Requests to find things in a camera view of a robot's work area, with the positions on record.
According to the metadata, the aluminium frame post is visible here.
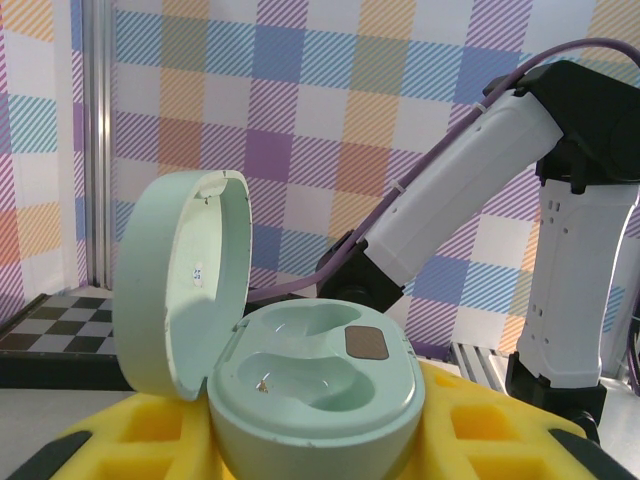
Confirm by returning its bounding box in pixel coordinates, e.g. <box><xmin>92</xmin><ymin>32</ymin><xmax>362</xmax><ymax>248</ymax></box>
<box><xmin>82</xmin><ymin>0</ymin><xmax>119</xmax><ymax>291</ymax></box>

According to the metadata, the black grey chessboard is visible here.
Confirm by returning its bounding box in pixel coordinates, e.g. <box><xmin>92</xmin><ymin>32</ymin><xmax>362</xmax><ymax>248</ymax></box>
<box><xmin>0</xmin><ymin>293</ymin><xmax>119</xmax><ymax>391</ymax></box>

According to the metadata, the mint green earbuds case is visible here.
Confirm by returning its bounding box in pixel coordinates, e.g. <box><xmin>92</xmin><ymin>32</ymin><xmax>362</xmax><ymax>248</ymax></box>
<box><xmin>112</xmin><ymin>169</ymin><xmax>427</xmax><ymax>480</ymax></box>

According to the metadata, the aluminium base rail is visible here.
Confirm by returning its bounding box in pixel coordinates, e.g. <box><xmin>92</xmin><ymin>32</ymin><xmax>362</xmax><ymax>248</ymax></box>
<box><xmin>449</xmin><ymin>342</ymin><xmax>640</xmax><ymax>401</ymax></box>

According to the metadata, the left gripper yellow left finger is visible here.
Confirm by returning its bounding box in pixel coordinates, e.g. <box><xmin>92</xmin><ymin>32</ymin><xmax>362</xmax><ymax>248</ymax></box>
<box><xmin>9</xmin><ymin>389</ymin><xmax>236</xmax><ymax>480</ymax></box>

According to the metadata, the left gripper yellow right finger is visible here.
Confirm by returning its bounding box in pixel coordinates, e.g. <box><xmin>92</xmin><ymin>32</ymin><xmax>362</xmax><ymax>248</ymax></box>
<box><xmin>399</xmin><ymin>362</ymin><xmax>604</xmax><ymax>480</ymax></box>

